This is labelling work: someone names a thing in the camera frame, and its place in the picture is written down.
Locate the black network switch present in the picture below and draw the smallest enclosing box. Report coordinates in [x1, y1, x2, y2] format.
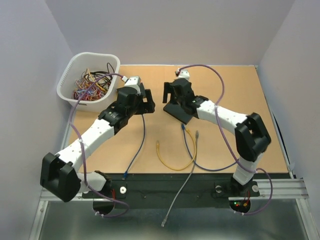
[163, 102, 197, 125]

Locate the yellow ethernet cable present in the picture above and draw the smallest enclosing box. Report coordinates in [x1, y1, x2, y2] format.
[155, 129, 198, 172]

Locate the dark blue ethernet cable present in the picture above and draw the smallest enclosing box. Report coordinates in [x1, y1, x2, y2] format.
[121, 113, 147, 180]

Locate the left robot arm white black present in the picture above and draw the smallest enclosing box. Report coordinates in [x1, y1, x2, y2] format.
[40, 83, 155, 202]

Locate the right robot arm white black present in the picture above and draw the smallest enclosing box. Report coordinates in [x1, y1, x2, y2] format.
[162, 78, 271, 195]

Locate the white plastic basket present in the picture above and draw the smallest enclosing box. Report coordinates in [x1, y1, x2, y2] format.
[56, 52, 121, 113]

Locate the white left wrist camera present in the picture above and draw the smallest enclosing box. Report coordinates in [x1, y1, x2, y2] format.
[121, 75, 141, 94]

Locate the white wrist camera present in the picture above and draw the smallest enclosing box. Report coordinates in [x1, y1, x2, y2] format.
[121, 75, 141, 94]
[175, 68, 190, 81]

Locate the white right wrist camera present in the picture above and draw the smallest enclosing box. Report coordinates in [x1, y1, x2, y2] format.
[175, 68, 190, 81]

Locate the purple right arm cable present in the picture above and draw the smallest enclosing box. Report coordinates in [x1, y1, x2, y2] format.
[176, 64, 273, 216]

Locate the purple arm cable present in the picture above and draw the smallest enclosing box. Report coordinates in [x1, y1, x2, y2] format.
[176, 64, 273, 216]
[70, 72, 131, 218]

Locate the tangled coloured wire bundle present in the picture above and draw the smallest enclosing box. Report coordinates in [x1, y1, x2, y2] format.
[72, 62, 116, 101]

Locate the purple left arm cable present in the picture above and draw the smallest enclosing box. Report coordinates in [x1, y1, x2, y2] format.
[70, 72, 131, 218]

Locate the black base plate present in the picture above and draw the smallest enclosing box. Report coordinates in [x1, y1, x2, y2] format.
[82, 172, 261, 210]

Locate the grey ethernet cable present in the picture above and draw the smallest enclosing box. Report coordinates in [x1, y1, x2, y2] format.
[161, 129, 201, 228]

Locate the aluminium mounting rail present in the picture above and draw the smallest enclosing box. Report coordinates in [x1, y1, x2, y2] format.
[40, 178, 309, 202]

